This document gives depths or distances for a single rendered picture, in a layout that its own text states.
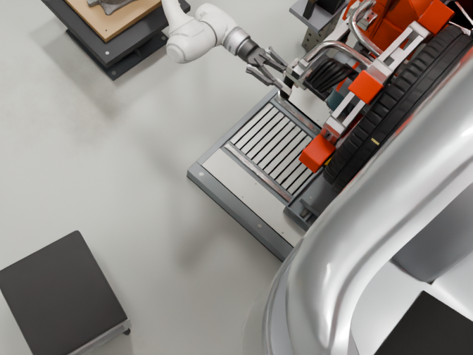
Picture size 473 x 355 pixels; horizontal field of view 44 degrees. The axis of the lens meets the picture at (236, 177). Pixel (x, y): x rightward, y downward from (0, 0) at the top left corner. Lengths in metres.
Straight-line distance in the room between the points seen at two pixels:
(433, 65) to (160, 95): 1.52
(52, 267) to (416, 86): 1.43
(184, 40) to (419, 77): 0.75
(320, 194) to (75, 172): 1.11
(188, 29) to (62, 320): 1.12
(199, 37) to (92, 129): 1.03
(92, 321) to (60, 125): 1.04
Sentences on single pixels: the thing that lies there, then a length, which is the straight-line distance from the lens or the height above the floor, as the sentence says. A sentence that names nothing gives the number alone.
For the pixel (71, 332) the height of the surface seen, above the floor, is 0.34.
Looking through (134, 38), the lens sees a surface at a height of 0.30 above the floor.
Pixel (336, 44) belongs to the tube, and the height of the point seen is 1.01.
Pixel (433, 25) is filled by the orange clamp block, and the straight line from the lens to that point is 2.04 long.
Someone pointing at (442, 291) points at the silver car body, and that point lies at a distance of 1.87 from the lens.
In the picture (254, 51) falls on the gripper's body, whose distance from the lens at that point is 2.10.
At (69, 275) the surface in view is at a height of 0.34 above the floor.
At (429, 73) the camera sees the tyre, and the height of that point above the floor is 1.18.
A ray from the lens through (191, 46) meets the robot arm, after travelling 1.99.
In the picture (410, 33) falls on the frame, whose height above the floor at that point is 1.11.
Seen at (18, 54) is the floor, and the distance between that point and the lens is 3.14.
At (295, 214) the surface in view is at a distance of 2.59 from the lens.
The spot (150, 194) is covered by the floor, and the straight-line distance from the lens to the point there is 2.73.
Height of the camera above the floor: 2.56
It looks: 67 degrees down
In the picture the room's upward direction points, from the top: 17 degrees clockwise
